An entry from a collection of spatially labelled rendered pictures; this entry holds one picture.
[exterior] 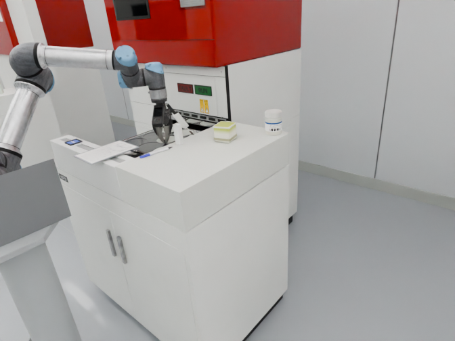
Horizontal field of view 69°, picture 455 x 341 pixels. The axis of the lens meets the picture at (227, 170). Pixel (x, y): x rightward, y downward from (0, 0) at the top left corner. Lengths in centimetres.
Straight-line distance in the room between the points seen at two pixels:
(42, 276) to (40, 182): 36
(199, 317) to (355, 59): 221
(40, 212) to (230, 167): 65
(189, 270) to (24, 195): 58
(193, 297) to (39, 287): 55
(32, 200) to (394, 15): 244
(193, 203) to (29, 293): 69
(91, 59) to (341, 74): 203
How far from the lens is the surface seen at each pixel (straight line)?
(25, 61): 150
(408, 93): 279
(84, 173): 153
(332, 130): 305
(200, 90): 171
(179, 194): 101
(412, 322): 202
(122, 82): 151
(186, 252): 113
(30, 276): 140
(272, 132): 140
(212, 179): 109
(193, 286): 122
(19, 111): 154
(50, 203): 128
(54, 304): 150
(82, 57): 144
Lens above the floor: 144
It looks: 25 degrees down
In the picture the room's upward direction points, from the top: 4 degrees counter-clockwise
